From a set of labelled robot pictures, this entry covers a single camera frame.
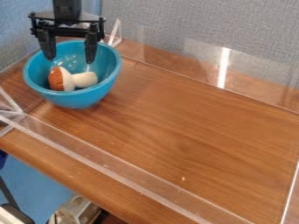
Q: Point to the blue bowl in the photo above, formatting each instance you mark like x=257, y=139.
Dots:
x=70, y=58

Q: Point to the white device under table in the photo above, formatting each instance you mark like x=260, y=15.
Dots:
x=76, y=211

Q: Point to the clear acrylic corner bracket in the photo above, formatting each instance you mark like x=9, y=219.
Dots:
x=113, y=38

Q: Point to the clear acrylic barrier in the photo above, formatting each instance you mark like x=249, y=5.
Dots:
x=261, y=79
x=168, y=194

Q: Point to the brown and white toy mushroom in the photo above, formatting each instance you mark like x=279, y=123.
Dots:
x=65, y=81

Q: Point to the clear acrylic barrier back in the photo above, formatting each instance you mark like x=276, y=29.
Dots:
x=261, y=79

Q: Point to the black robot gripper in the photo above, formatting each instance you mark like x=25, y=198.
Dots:
x=66, y=21

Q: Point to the black and white chair part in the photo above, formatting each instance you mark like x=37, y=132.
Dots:
x=10, y=213

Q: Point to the clear acrylic barrier front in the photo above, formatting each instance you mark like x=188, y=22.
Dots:
x=168, y=194

